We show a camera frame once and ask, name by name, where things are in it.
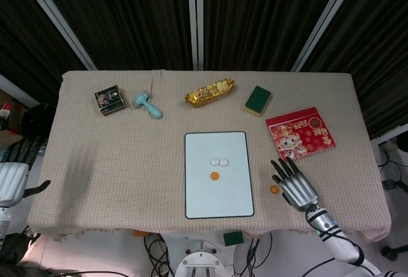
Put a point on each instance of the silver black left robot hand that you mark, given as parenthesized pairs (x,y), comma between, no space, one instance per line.
(11,181)

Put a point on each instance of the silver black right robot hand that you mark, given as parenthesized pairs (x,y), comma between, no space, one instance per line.
(298,189)

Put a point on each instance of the orange round token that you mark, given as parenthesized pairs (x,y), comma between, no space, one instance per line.
(214,175)
(273,189)

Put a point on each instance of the white round token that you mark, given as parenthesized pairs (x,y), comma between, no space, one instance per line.
(223,162)
(214,162)

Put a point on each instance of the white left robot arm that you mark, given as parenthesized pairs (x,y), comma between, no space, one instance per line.
(3,219)

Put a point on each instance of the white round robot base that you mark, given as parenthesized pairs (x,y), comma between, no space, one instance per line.
(200,262)

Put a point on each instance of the white rectangular board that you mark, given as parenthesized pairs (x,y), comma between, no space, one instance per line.
(216,197)

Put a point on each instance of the red festive envelope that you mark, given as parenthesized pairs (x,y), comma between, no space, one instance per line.
(303,133)

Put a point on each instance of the black fuzzy object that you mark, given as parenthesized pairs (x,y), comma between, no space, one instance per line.
(36,119)

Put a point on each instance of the red white box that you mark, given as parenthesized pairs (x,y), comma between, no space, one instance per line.
(5,111)

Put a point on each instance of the dark cloth bundle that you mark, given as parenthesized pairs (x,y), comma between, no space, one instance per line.
(16,258)

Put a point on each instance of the small green sponge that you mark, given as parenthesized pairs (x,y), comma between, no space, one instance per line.
(233,238)

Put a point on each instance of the black power adapter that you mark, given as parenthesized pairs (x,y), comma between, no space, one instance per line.
(393,184)

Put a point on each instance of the green yellow sponge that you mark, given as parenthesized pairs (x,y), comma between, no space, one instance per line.
(258,100)

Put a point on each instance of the black caster wheel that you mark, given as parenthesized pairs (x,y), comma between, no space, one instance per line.
(392,252)

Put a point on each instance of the beige waffle tablecloth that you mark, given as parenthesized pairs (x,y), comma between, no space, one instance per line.
(127,168)

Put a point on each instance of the black printed tin box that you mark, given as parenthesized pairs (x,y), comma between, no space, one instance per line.
(110,100)

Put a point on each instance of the gold biscuit package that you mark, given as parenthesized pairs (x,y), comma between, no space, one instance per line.
(208,93)

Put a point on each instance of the teal toy hammer massager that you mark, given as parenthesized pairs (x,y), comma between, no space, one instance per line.
(148,106)

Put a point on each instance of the black curtain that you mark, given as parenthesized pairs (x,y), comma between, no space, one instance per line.
(134,18)

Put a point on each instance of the white stand frame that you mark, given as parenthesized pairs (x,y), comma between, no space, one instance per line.
(390,135)

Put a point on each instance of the white slanted frame post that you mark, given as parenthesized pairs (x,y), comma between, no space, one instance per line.
(325,21)
(60,18)

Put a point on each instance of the white vertical frame post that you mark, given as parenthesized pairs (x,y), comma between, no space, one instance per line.
(195,18)

